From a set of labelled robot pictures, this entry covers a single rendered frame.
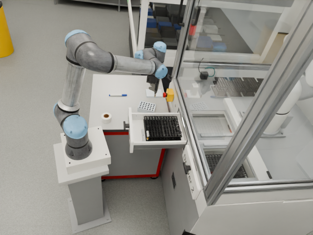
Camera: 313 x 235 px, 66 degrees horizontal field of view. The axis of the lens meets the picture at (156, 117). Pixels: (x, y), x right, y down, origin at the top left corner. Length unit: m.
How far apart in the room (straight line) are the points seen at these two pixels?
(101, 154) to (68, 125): 0.28
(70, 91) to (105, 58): 0.30
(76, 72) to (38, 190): 1.37
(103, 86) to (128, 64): 0.85
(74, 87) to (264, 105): 0.89
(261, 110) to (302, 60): 0.19
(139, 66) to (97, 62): 0.23
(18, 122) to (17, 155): 0.43
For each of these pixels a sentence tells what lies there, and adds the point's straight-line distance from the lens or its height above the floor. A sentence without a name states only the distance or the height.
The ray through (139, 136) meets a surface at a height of 0.84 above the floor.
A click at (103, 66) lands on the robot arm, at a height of 1.40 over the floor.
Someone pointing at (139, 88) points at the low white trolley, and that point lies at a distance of 2.01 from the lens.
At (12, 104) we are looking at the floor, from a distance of 3.15.
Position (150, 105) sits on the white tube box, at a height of 0.79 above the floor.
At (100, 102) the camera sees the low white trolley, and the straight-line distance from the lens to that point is 1.86.
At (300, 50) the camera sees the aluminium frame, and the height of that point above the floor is 1.77.
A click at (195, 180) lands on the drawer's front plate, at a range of 1.32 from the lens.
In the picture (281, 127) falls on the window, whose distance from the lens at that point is 0.90.
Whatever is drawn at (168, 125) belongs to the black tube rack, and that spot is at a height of 0.90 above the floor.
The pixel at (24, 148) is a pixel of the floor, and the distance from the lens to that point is 2.67.
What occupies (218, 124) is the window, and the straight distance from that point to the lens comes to 1.10.
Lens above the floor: 2.02
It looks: 45 degrees down
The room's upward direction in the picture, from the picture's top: 10 degrees clockwise
